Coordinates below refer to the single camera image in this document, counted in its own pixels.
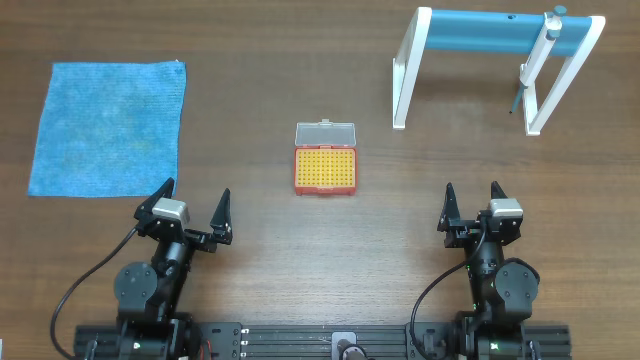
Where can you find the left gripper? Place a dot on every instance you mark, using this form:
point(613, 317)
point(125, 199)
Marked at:
point(200, 240)

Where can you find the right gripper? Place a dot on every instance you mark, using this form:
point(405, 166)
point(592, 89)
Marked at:
point(505, 230)

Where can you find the white pipette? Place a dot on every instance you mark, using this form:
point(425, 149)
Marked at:
point(537, 57)

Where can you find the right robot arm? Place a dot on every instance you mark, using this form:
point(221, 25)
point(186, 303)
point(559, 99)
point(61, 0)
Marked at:
point(510, 290)

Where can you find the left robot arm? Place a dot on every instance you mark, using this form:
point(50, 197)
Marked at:
point(150, 290)

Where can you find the blue cloth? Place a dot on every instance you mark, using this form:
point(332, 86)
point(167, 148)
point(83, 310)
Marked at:
point(107, 130)

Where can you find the red and yellow tip box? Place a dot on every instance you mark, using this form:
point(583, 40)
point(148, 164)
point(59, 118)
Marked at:
point(325, 167)

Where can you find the white and blue stand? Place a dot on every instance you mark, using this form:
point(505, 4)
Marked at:
point(480, 32)

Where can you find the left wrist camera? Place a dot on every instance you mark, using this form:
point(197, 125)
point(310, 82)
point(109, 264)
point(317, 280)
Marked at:
point(171, 210)

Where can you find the mounting rail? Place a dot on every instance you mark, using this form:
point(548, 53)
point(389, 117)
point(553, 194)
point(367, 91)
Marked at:
point(290, 342)

